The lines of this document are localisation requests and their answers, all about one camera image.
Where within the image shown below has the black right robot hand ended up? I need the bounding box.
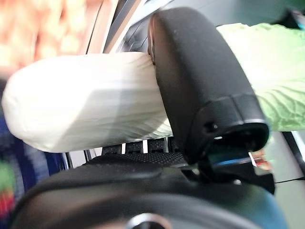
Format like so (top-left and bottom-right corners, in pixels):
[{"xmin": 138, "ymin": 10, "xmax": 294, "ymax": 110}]
[{"xmin": 10, "ymin": 7, "xmax": 288, "ymax": 229}]

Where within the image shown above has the long napa cabbage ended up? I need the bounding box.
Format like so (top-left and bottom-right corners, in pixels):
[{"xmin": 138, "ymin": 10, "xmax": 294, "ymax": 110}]
[{"xmin": 1, "ymin": 22, "xmax": 305, "ymax": 153}]

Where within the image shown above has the blue plastic shopping basket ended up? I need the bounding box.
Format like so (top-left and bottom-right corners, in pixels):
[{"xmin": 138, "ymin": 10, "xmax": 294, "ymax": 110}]
[{"xmin": 0, "ymin": 112, "xmax": 70, "ymax": 229}]

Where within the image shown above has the wooden potato crate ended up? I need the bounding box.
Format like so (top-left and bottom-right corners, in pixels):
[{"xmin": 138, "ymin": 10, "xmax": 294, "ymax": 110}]
[{"xmin": 83, "ymin": 0, "xmax": 124, "ymax": 55}]

